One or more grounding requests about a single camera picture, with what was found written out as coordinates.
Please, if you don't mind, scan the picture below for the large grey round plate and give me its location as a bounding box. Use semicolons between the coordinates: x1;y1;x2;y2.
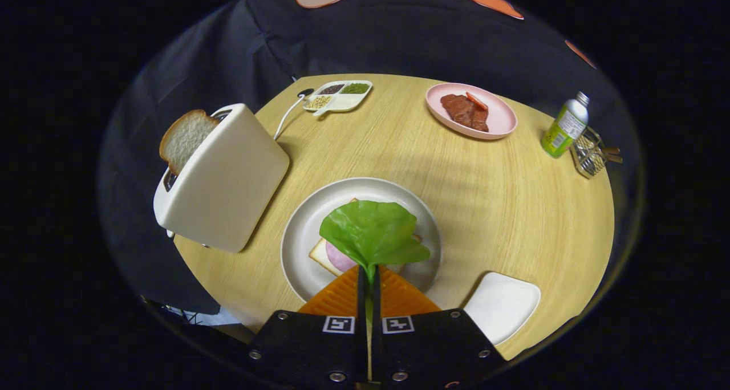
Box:
280;177;443;303

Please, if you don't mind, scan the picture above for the white divided tray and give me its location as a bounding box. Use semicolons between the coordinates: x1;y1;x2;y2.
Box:
302;80;374;117

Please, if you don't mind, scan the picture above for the white toaster cable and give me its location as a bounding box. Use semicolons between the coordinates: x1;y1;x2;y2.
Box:
273;95;305;141

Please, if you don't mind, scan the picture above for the green bottle with silver cap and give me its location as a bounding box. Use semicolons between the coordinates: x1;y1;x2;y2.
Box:
541;91;590;159

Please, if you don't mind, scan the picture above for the white toaster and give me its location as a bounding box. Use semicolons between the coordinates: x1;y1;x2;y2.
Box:
153;103;290;254

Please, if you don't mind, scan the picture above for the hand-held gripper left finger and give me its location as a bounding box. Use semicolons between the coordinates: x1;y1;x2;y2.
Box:
246;265;366;388

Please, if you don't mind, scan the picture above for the wire mesh basket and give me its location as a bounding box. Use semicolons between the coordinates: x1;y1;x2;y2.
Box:
570;126;623;179

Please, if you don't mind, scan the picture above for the toasted bread slice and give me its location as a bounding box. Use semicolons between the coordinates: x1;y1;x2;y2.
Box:
159;109;220;176

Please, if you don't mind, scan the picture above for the bread slice with ham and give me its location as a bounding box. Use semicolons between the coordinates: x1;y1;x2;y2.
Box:
309;198;424;278

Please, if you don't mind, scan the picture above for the pink plate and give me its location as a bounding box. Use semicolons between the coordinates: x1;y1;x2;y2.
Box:
425;83;518;140

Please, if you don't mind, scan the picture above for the small white plate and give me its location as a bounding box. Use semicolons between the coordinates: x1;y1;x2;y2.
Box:
463;272;541;346

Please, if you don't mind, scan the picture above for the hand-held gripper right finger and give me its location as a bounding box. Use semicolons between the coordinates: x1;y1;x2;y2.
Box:
373;265;508;388

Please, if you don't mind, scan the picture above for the pink ham slice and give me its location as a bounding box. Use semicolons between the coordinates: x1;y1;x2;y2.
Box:
325;234;423;274

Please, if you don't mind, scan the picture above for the green lettuce leaf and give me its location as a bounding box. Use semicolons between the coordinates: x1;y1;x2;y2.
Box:
319;200;431;379

